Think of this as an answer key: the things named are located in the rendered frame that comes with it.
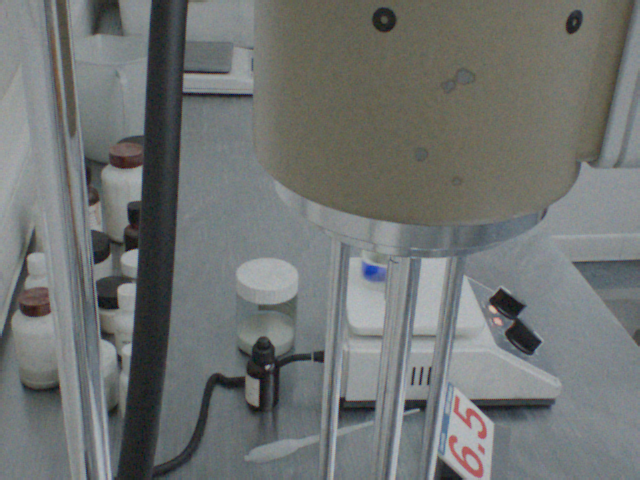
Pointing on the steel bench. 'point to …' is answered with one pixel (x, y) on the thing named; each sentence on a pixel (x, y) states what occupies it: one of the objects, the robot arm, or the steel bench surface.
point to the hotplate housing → (367, 375)
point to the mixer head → (441, 113)
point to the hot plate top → (356, 314)
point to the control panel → (506, 329)
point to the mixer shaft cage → (389, 363)
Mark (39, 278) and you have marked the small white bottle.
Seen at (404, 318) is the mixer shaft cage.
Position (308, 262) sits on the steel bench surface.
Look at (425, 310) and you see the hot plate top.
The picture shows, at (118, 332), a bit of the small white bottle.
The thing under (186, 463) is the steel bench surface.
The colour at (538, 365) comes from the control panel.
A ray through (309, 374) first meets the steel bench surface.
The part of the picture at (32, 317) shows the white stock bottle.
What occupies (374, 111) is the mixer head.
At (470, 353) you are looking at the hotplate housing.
